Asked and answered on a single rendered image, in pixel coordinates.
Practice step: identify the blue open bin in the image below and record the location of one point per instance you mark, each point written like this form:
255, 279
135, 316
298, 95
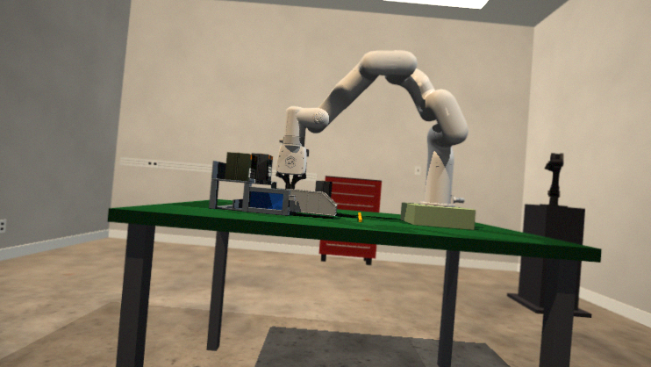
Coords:
266, 200

